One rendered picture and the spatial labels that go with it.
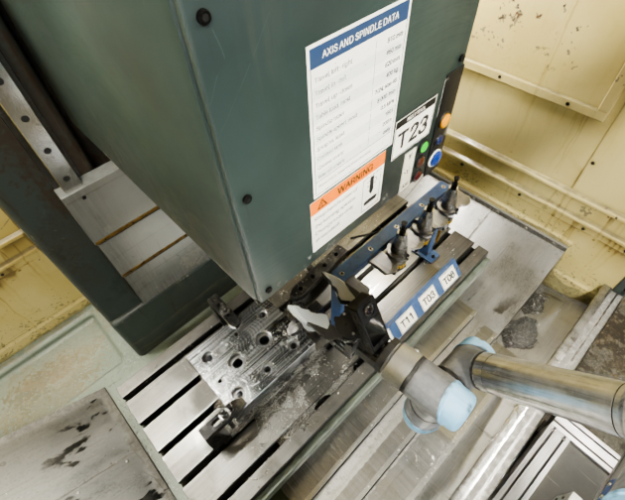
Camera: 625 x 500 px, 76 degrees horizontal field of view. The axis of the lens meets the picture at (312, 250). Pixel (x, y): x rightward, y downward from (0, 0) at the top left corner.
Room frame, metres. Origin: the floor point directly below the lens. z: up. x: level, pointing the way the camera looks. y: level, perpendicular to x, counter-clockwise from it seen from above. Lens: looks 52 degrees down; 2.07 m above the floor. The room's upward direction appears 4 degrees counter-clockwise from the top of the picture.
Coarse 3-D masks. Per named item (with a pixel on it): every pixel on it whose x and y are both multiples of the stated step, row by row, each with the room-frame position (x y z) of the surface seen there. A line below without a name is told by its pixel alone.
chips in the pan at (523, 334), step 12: (528, 300) 0.77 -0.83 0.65; (540, 300) 0.77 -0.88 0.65; (528, 312) 0.72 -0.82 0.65; (540, 312) 0.71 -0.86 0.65; (516, 324) 0.67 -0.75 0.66; (528, 324) 0.66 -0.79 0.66; (504, 336) 0.63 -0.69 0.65; (516, 336) 0.62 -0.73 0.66; (528, 336) 0.62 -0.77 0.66; (528, 348) 0.57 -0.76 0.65
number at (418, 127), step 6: (432, 108) 0.54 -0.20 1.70; (426, 114) 0.53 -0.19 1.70; (414, 120) 0.51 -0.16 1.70; (420, 120) 0.53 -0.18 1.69; (426, 120) 0.54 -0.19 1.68; (414, 126) 0.52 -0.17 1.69; (420, 126) 0.53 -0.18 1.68; (426, 126) 0.54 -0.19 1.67; (414, 132) 0.52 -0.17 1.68; (420, 132) 0.53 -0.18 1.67; (408, 138) 0.51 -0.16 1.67; (414, 138) 0.52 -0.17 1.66; (408, 144) 0.51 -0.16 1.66
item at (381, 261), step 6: (378, 252) 0.63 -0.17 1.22; (372, 258) 0.62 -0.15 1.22; (378, 258) 0.61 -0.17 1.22; (384, 258) 0.61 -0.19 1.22; (390, 258) 0.61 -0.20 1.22; (372, 264) 0.60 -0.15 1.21; (378, 264) 0.60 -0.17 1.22; (384, 264) 0.59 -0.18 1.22; (390, 264) 0.59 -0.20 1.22; (396, 264) 0.59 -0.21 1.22; (384, 270) 0.58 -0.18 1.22; (390, 270) 0.58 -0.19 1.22; (396, 270) 0.58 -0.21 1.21
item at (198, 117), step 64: (0, 0) 0.78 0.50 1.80; (64, 0) 0.49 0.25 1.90; (128, 0) 0.35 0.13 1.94; (192, 0) 0.31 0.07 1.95; (256, 0) 0.35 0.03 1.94; (320, 0) 0.39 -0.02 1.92; (384, 0) 0.45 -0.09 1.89; (448, 0) 0.54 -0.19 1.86; (64, 64) 0.61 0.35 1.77; (128, 64) 0.40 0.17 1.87; (192, 64) 0.31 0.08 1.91; (256, 64) 0.34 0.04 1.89; (448, 64) 0.56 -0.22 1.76; (128, 128) 0.48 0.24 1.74; (192, 128) 0.32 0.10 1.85; (256, 128) 0.33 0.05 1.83; (192, 192) 0.37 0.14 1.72; (256, 192) 0.32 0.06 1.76; (384, 192) 0.48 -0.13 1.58; (256, 256) 0.31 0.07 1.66
